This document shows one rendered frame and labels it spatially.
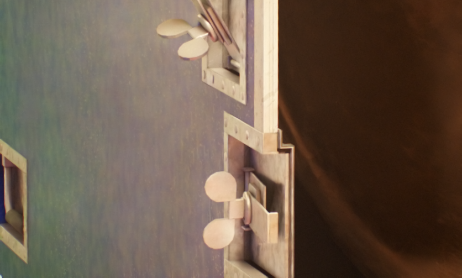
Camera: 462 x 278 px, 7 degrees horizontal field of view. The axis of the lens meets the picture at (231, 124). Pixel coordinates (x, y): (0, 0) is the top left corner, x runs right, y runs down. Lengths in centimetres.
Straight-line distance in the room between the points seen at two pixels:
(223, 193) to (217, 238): 4
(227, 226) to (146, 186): 31
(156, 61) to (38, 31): 46
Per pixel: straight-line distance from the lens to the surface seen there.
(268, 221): 254
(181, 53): 262
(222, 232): 262
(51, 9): 325
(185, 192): 279
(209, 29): 264
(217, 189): 260
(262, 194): 259
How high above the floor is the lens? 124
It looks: 9 degrees down
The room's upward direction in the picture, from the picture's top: straight up
